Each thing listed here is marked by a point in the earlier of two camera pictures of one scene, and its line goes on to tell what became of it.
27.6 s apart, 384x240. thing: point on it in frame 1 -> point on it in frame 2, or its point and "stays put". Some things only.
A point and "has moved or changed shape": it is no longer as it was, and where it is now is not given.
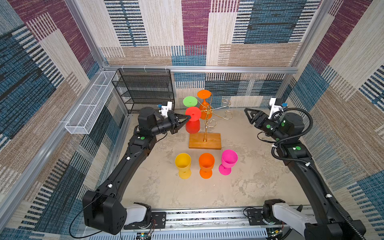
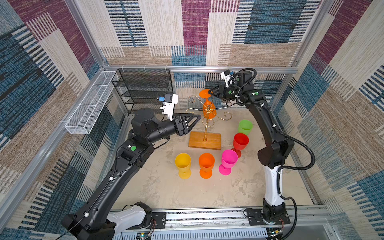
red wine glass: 193,124 -> 240,141
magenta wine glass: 229,158 stays put
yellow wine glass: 183,162 stays put
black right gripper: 263,116 -> 220,88
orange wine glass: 206,162 stays put
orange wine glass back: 206,110 has moved or changed shape
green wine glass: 190,101 -> 245,127
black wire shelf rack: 143,89 stays put
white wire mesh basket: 82,121 stays put
